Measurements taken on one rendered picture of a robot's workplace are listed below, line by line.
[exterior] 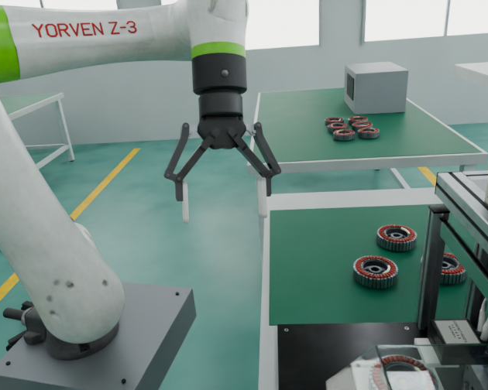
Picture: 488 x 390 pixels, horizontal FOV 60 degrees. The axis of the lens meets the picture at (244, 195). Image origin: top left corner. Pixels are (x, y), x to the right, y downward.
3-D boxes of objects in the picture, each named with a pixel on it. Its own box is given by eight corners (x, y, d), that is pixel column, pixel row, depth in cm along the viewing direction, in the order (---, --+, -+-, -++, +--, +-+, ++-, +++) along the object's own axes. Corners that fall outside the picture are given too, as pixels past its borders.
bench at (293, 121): (256, 293, 231) (247, 164, 201) (262, 172, 400) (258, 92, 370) (465, 289, 222) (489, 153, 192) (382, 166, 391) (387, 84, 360)
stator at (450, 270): (475, 277, 109) (478, 265, 108) (444, 290, 106) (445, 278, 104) (441, 257, 119) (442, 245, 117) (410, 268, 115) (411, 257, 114)
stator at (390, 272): (345, 281, 112) (346, 269, 110) (362, 261, 120) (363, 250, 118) (387, 295, 105) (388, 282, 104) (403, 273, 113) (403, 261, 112)
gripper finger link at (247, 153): (221, 134, 75) (226, 128, 75) (262, 179, 77) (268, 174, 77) (225, 131, 71) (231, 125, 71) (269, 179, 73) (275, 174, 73)
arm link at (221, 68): (195, 50, 66) (252, 52, 68) (187, 68, 77) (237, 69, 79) (197, 90, 66) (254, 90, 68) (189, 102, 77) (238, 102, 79)
